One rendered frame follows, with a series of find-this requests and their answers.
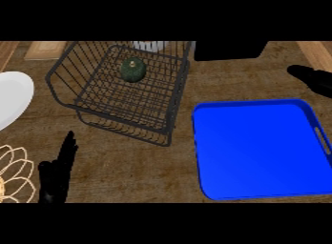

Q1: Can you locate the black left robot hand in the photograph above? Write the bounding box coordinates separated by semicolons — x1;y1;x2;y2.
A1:
37;130;80;204

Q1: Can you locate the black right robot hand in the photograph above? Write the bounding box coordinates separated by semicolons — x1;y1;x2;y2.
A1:
287;64;332;104

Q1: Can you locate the blue plastic tray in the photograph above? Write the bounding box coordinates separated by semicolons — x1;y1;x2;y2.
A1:
190;98;332;202

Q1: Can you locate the dark green squash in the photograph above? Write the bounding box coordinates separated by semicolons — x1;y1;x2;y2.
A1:
120;56;148;84

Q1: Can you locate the woven wicker placemat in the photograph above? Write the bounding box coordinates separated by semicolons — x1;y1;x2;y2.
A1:
0;144;38;204

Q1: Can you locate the black appliance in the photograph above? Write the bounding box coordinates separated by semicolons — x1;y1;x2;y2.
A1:
193;40;270;62

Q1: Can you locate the white plate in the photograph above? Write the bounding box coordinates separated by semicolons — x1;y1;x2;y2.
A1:
0;71;37;138

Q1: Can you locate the white ridged container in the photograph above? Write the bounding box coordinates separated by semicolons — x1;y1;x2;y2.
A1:
131;40;167;53

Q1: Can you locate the pale wooden board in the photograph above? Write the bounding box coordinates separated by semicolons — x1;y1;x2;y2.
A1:
22;40;69;61

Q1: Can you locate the black wire tiered basket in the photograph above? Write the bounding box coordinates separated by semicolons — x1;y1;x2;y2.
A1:
46;40;196;148

